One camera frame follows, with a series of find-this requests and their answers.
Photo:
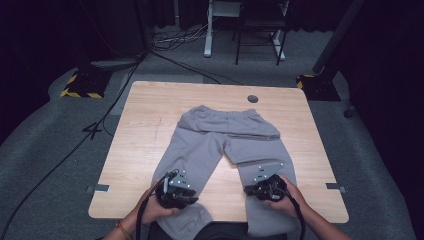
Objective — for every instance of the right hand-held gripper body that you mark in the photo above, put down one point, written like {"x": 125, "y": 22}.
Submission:
{"x": 271, "y": 188}

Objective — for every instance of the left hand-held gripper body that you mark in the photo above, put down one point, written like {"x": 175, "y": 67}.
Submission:
{"x": 173, "y": 193}

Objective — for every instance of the gray pants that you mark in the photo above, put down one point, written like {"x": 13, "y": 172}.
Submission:
{"x": 206, "y": 146}

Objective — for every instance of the person's right hand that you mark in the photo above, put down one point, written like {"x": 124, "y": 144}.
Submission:
{"x": 293, "y": 200}

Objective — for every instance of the person's left hand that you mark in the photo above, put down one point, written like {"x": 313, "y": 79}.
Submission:
{"x": 155, "y": 210}

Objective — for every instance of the person's dark clothing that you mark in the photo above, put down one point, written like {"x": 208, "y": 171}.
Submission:
{"x": 220, "y": 231}

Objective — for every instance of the gray tape strip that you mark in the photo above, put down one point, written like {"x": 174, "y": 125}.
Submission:
{"x": 100, "y": 188}
{"x": 335, "y": 187}

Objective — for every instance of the black caster wheel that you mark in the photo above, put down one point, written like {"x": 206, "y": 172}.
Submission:
{"x": 349, "y": 112}

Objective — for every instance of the black stand base striped edge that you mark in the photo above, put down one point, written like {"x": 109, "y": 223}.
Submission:
{"x": 85, "y": 85}
{"x": 321, "y": 87}

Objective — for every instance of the gray metal stand pole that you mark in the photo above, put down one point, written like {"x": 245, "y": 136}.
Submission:
{"x": 336, "y": 36}

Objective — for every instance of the black metal chair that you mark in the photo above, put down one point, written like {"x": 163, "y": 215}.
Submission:
{"x": 260, "y": 23}

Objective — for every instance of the dark curtain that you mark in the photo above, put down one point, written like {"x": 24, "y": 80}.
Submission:
{"x": 390, "y": 66}
{"x": 36, "y": 36}

